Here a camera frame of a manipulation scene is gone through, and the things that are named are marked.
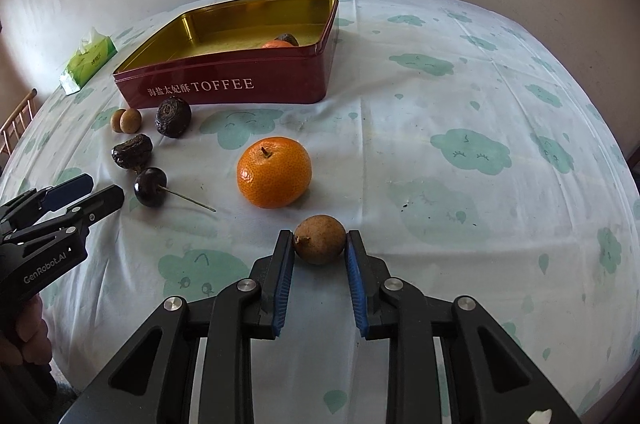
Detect red tin box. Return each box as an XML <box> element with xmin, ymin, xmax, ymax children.
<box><xmin>112</xmin><ymin>0</ymin><xmax>340</xmax><ymax>109</ymax></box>

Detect person's left hand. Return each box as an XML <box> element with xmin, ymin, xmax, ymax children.
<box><xmin>0</xmin><ymin>291</ymin><xmax>53</xmax><ymax>367</ymax></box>

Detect light wooden chair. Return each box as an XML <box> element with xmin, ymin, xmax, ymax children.
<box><xmin>0</xmin><ymin>88</ymin><xmax>38</xmax><ymax>157</ymax></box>

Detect small dark passion fruit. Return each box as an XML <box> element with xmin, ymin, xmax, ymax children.
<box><xmin>154</xmin><ymin>97</ymin><xmax>192</xmax><ymax>139</ymax></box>

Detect green tissue pack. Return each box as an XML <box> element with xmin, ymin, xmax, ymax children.
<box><xmin>59</xmin><ymin>26</ymin><xmax>118</xmax><ymax>96</ymax></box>

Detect large brown longan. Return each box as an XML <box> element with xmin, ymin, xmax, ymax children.
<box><xmin>293</xmin><ymin>215</ymin><xmax>347</xmax><ymax>265</ymax></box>

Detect mandarin with stem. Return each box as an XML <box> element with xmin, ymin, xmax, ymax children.
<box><xmin>236</xmin><ymin>137</ymin><xmax>312</xmax><ymax>209</ymax></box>

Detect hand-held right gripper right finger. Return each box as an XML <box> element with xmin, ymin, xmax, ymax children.
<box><xmin>344</xmin><ymin>230</ymin><xmax>583</xmax><ymax>424</ymax></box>

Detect dark wrinkled date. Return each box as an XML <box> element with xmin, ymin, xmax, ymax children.
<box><xmin>111</xmin><ymin>134</ymin><xmax>154</xmax><ymax>169</ymax></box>

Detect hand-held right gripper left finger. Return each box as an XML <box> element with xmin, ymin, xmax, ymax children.
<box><xmin>60</xmin><ymin>230</ymin><xmax>296</xmax><ymax>424</ymax></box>

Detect dark cherry with stem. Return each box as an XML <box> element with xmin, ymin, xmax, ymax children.
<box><xmin>134</xmin><ymin>167</ymin><xmax>217</xmax><ymax>213</ymax></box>

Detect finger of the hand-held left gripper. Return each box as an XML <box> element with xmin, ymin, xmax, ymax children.
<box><xmin>0</xmin><ymin>185</ymin><xmax>125</xmax><ymax>255</ymax></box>
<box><xmin>0</xmin><ymin>174</ymin><xmax>95</xmax><ymax>235</ymax></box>

